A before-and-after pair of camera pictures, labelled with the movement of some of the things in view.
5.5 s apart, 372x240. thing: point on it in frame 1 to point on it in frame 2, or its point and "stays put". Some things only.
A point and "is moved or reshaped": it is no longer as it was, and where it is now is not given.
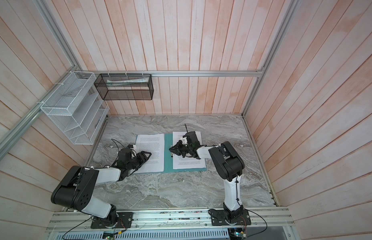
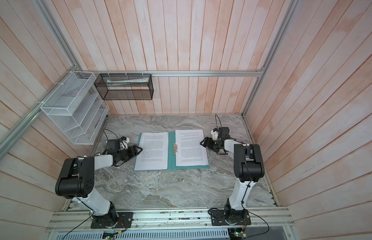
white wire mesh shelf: [77, 108] stays put
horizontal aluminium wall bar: [169, 73] stays put
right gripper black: [177, 149] to [208, 144]
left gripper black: [143, 159] to [133, 154]
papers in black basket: [110, 83] stays put
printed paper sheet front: [154, 144] is moved or reshaped
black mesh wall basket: [125, 86] stays put
